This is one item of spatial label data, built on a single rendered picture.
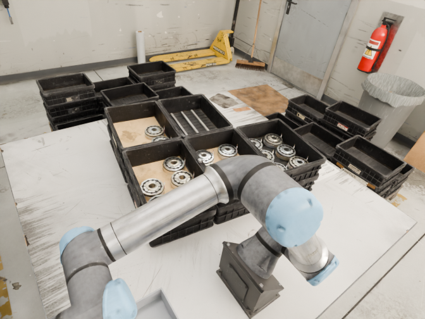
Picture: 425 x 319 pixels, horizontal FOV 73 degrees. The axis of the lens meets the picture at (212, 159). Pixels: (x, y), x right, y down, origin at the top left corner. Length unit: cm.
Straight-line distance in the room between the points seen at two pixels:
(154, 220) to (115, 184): 94
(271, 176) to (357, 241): 97
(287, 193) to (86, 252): 39
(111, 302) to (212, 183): 29
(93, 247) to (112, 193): 88
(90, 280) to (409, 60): 363
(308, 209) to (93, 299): 40
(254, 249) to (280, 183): 48
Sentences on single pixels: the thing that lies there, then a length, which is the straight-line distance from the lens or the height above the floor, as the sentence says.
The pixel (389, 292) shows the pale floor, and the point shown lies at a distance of 239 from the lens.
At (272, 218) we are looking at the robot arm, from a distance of 57.
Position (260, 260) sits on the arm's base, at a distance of 103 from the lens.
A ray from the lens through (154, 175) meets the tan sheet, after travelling 136.
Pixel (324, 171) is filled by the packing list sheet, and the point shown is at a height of 70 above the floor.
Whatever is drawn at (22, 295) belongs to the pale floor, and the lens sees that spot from 213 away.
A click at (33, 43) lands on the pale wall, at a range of 429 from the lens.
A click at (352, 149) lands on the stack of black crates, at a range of 253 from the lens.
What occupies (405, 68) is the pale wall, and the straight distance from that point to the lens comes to 382.
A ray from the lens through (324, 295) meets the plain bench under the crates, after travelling 129.
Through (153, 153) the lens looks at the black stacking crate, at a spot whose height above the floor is 88.
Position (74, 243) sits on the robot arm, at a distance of 63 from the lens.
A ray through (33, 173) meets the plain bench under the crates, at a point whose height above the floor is 70.
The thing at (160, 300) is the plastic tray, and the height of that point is 88.
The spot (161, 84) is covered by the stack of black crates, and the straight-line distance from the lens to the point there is 296.
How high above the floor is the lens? 176
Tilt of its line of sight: 39 degrees down
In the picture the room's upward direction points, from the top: 7 degrees clockwise
